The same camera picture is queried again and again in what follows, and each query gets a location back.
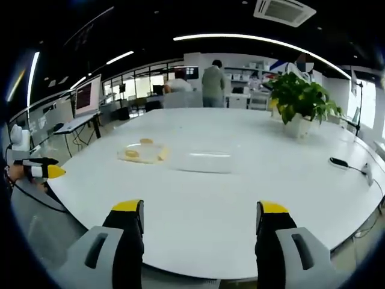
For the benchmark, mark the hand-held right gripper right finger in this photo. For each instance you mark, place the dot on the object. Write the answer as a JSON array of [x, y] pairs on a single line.
[[276, 241]]

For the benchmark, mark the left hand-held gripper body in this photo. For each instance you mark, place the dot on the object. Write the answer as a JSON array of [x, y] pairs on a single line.
[[20, 137]]

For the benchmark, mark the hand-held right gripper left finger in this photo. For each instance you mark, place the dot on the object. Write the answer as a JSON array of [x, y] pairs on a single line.
[[126, 241]]

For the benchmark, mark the person's left hand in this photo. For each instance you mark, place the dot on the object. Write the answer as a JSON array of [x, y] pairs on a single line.
[[15, 174]]

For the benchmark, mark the white side desk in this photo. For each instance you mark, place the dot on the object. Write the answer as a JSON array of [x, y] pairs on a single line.
[[75, 123]]

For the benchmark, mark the large display screen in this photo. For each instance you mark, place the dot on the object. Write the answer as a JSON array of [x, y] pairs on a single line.
[[88, 96]]

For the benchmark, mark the tan round plastic piece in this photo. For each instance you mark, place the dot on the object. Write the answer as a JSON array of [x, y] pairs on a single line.
[[132, 153], [146, 141]]

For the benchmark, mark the clear plastic bag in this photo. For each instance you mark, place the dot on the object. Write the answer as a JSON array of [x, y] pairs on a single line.
[[141, 153]]

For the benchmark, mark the black handheld device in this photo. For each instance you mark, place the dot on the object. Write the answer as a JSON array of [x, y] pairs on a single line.
[[338, 162]]

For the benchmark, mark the clear plastic box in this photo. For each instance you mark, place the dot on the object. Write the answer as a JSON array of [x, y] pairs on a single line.
[[204, 161]]

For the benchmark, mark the white plug adapter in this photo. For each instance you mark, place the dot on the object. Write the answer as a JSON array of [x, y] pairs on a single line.
[[367, 173]]

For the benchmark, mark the white plant pot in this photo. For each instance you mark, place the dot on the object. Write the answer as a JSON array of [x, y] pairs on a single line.
[[296, 126]]

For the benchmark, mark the green potted plant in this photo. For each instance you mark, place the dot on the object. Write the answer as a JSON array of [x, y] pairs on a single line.
[[300, 93]]

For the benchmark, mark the black tripod stand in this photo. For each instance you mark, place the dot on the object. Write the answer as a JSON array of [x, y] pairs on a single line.
[[358, 102]]

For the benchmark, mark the long ceiling light strip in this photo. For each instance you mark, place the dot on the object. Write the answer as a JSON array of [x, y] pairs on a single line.
[[255, 42]]

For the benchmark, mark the ceiling air vent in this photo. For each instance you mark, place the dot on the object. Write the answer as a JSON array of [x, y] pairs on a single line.
[[284, 11]]

